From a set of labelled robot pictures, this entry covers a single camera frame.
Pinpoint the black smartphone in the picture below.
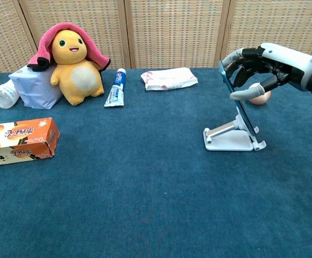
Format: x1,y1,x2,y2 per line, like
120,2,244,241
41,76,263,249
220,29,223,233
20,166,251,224
218,60,263,144

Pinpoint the pink black towel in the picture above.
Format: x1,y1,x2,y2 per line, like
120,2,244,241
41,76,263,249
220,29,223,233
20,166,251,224
26,22,111,73

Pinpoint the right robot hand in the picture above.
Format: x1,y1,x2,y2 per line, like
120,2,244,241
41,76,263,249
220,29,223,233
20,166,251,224
221,42,312,101

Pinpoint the brown egg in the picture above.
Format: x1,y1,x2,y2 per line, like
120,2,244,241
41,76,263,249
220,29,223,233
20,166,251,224
249,82,272,105

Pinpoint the white wrapped paper package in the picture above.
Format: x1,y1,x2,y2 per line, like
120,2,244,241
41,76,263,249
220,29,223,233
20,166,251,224
8,64,64,110

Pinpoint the blue table cloth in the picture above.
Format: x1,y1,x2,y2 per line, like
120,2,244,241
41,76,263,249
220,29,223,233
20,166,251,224
0,64,312,258

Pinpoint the white red-printed plastic packet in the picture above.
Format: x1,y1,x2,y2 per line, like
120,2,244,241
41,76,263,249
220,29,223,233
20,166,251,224
140,67,199,91

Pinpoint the woven rattan folding screen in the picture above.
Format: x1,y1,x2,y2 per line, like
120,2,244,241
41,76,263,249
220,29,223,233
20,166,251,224
0,0,312,75

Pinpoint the white folding phone stand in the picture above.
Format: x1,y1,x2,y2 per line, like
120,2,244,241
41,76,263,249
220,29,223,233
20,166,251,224
203,106,267,152

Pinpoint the white blue toothpaste tube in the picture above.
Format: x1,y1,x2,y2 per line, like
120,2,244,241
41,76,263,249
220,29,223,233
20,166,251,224
104,68,127,108

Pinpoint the orange printed carton box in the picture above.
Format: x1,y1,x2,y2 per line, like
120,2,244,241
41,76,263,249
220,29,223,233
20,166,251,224
0,117,61,168

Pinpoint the yellow plush toy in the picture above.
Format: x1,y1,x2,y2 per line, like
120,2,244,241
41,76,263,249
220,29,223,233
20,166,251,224
49,29,105,106

